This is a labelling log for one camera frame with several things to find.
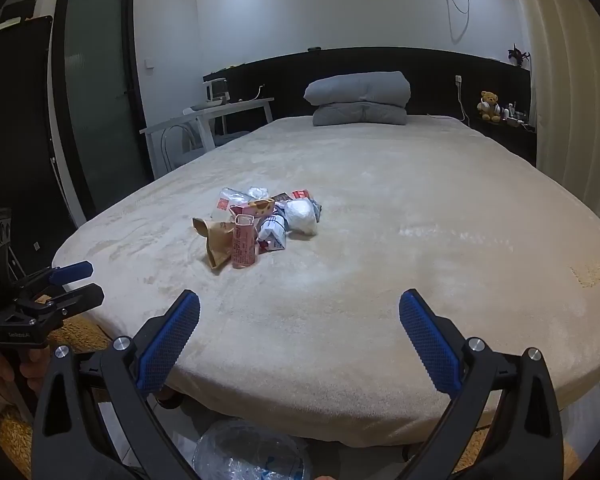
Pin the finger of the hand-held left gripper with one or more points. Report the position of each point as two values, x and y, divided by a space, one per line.
82 297
70 273

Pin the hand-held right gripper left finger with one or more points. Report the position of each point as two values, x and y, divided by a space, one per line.
170 345

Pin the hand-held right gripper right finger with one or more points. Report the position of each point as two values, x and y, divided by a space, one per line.
430 345

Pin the brown paper bag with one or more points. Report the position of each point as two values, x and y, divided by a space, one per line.
217 242

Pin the pink drink carton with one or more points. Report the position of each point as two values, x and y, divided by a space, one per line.
244 245

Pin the clear plastic bag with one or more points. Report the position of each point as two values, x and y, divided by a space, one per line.
250 452

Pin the clear wrapper with red label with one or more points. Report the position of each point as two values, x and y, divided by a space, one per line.
228 201

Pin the pink paw print packet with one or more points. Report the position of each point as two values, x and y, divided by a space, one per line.
257 206

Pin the clear plastic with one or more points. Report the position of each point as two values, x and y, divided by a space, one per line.
259 192

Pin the white plastic bag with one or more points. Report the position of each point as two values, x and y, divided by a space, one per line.
300 217

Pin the dark brown wrapper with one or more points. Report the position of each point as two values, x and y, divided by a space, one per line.
281 196

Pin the red packet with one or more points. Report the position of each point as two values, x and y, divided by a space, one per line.
301 194

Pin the person's left hand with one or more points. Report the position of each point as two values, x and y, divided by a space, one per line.
2 365

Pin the person's brown plush pants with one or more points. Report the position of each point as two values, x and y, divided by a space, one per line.
80 335

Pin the beige bed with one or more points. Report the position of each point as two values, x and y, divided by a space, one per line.
380 220

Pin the black cabinet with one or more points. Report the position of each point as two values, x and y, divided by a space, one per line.
15 135

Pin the white bed base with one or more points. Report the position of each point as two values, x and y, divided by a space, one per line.
592 405

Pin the black framed glass door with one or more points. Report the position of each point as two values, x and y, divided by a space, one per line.
100 100

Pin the chair with grey cushion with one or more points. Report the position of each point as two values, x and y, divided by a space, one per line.
200 142

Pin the white desk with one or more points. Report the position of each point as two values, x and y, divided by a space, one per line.
215 110

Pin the black bedside table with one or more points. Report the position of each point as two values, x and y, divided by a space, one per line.
507 137

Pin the white desktop appliance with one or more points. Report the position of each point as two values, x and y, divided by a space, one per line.
216 91

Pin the grey pillow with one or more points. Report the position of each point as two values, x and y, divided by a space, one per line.
360 115

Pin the group of small bottles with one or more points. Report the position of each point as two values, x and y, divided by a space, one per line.
515 117

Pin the brown teddy bear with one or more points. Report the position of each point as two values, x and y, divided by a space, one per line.
489 106

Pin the grey pillows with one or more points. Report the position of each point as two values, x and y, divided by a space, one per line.
357 89

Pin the black headboard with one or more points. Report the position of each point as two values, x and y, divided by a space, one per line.
280 80

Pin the cream curtain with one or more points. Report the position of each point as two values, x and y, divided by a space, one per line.
570 85

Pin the small dark potted plant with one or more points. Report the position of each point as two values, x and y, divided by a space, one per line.
518 55

